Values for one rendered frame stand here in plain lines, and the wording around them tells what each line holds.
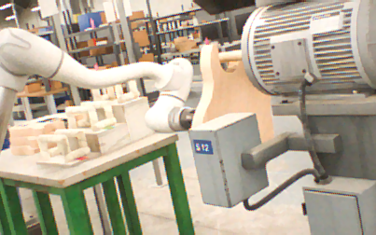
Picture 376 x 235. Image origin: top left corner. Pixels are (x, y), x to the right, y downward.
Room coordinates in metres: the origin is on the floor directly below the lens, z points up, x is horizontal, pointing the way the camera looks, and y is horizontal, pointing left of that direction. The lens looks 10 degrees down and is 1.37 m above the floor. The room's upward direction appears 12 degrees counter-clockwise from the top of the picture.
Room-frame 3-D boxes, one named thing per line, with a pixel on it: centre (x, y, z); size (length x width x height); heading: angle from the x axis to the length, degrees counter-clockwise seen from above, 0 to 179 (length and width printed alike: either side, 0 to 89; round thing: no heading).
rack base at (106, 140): (2.15, 0.38, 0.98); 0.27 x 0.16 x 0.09; 45
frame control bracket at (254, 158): (1.24, -0.21, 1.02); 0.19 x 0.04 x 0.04; 131
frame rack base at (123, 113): (2.26, 0.27, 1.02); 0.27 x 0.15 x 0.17; 45
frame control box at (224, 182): (1.20, -0.17, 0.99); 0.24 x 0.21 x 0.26; 41
